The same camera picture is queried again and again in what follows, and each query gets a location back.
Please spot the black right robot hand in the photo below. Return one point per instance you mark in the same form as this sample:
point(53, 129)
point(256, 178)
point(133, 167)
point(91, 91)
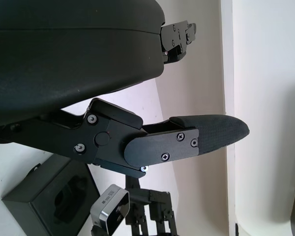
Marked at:
point(152, 214)

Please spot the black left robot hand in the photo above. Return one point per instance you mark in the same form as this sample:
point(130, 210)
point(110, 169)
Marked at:
point(64, 61)

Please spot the small silver depth camera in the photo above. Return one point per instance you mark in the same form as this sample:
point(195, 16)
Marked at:
point(113, 209)

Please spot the black box base foam insert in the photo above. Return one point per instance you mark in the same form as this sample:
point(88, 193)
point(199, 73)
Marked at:
point(34, 196)

